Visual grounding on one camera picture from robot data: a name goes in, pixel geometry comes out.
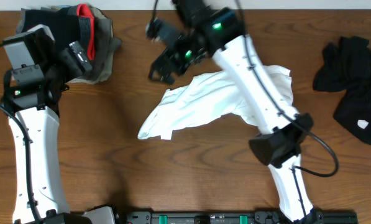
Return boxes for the white t-shirt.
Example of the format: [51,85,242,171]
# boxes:
[137,70,278,140]

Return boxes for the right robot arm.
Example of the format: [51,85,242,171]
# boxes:
[146,1,321,223]

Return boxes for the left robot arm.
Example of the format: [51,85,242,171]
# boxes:
[1,24,119,224]

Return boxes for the folded grey garment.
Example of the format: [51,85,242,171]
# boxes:
[16,4,123,82]

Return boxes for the folded black garment red band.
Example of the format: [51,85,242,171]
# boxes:
[16,4,96,60]

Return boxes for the crumpled black garment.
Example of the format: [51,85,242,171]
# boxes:
[313,36,371,145]

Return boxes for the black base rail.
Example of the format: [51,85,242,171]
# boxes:
[116,210,359,224]

